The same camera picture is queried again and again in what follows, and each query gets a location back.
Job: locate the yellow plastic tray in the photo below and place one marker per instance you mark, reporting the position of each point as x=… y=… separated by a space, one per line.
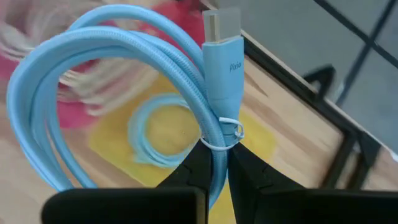
x=168 y=130

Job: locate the red plastic tray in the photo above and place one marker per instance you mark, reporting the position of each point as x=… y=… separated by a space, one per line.
x=71 y=115

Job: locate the black table clamp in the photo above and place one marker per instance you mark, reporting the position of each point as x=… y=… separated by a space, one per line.
x=323 y=74

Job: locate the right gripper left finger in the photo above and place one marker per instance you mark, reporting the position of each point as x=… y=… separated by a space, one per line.
x=124 y=205

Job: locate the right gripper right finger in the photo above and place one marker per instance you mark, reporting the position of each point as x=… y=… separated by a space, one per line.
x=280 y=205

